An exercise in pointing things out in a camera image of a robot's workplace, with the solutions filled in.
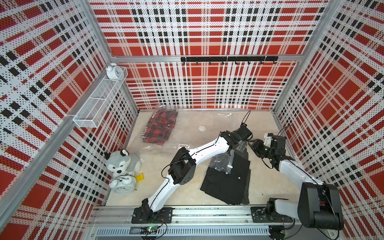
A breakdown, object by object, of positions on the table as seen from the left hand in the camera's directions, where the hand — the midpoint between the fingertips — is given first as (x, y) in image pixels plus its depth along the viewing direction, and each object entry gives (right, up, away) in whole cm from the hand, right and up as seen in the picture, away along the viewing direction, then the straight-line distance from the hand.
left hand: (236, 138), depth 89 cm
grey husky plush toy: (-61, -11, -16) cm, 64 cm away
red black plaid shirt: (-52, +7, +18) cm, 56 cm away
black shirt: (-3, -28, -6) cm, 29 cm away
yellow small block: (-57, -22, -5) cm, 61 cm away
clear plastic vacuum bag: (-37, +6, +19) cm, 42 cm away
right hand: (+8, -3, -2) cm, 8 cm away
